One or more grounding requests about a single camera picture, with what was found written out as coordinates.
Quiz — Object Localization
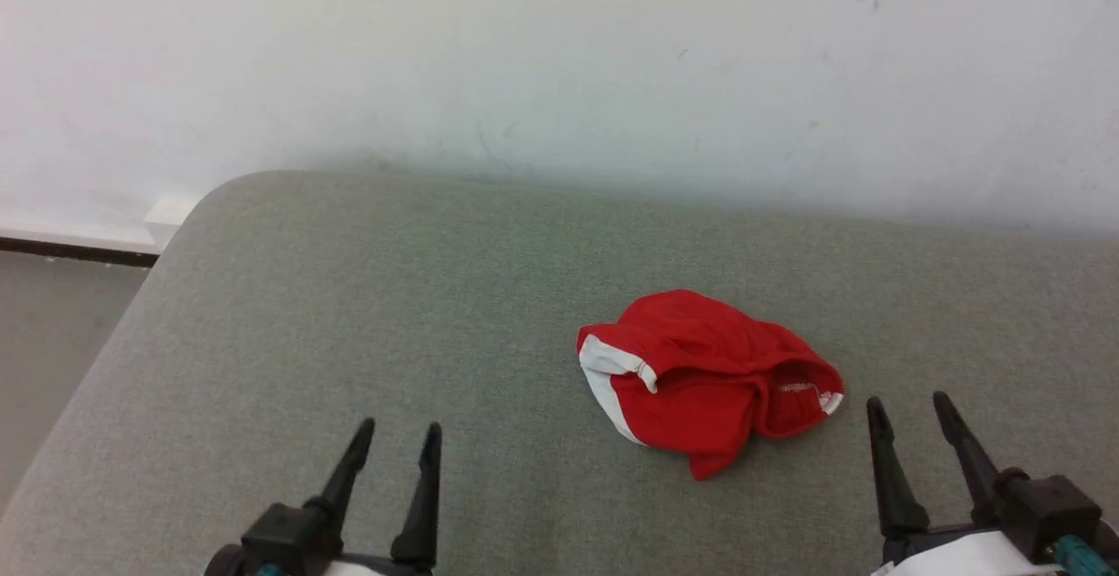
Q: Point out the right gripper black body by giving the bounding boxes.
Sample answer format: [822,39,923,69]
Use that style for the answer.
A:
[870,475,1119,576]

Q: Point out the white baseboard trim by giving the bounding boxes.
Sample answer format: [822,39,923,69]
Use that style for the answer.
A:
[0,195,204,255]

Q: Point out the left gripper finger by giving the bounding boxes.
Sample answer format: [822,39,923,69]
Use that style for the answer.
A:
[390,422,444,571]
[303,418,377,517]

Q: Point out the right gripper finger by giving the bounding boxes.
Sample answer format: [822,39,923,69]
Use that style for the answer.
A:
[865,397,931,540]
[932,391,1032,524]

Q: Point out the red and white basketball shorts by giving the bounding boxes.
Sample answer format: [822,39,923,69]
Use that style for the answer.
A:
[575,288,845,482]

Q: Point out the grey fabric sofa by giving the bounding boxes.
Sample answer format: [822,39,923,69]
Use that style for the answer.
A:
[0,170,1119,576]

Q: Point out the right gripper teal plug cable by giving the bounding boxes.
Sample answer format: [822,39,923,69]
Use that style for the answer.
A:
[1053,535,1099,576]

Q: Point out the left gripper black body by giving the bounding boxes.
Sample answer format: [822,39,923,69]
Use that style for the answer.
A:
[205,503,438,576]

